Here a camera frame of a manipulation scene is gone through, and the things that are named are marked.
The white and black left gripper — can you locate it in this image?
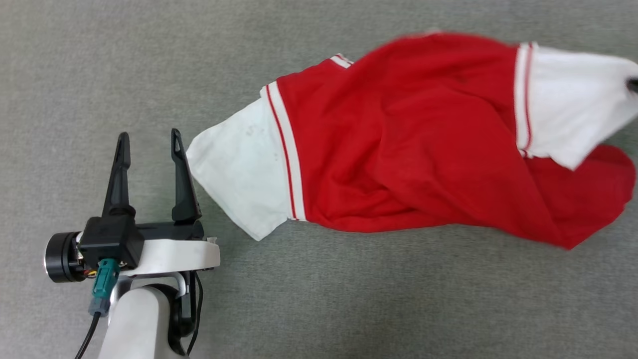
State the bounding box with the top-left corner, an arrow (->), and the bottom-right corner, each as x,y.
102,128 -> 221,278

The red and white shirt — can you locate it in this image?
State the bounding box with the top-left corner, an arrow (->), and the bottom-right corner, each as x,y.
186,31 -> 638,250

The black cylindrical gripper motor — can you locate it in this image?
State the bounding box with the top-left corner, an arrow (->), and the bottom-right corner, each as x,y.
44,231 -> 84,284

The grey fabric sofa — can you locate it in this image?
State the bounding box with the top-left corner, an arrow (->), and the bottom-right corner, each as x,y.
0,0 -> 638,359

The black cable with teal connector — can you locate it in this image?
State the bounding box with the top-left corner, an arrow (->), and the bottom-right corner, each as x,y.
75,258 -> 121,359

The thin black cable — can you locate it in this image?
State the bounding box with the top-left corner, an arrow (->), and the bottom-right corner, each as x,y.
186,272 -> 204,356

